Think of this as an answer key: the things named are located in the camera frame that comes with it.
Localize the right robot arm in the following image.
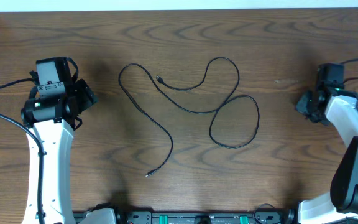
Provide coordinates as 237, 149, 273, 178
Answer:
295, 63, 358, 223

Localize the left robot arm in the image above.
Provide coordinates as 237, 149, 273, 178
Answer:
21, 57, 98, 223

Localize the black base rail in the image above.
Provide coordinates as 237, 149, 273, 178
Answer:
71, 202, 358, 224

